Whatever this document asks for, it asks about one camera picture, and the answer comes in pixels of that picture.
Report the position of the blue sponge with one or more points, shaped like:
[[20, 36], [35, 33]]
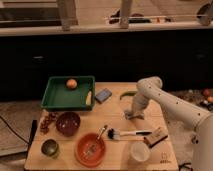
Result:
[[103, 95]]

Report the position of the orange fruit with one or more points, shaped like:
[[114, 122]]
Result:
[[71, 84]]

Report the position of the green chili pepper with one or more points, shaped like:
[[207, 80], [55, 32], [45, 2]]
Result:
[[127, 93]]

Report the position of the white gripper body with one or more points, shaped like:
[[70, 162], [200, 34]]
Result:
[[138, 114]]

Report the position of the orange bowl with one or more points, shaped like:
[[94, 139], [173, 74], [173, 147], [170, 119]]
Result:
[[82, 147]]

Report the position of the white cup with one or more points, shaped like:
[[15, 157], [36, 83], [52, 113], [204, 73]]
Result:
[[139, 152]]

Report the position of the yellow banana piece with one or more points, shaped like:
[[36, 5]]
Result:
[[88, 98]]

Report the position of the grey-blue towel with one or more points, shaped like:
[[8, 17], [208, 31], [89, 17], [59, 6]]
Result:
[[128, 114]]

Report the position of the black dish brush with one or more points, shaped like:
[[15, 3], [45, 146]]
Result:
[[116, 135]]

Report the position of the small metal cup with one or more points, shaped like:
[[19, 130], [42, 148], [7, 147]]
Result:
[[50, 148]]

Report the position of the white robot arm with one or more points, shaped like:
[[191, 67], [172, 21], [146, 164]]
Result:
[[199, 119]]

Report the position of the brown grape bunch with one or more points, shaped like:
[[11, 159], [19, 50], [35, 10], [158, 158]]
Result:
[[44, 126]]

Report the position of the metal spoon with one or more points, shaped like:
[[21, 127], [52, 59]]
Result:
[[100, 133]]

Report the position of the wooden block with black strip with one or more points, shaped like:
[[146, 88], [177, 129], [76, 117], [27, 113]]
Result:
[[155, 137]]

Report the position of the green plastic tray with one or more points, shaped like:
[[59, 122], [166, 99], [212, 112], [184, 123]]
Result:
[[57, 97]]

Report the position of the purple bowl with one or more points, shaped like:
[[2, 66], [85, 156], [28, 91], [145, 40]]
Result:
[[68, 123]]

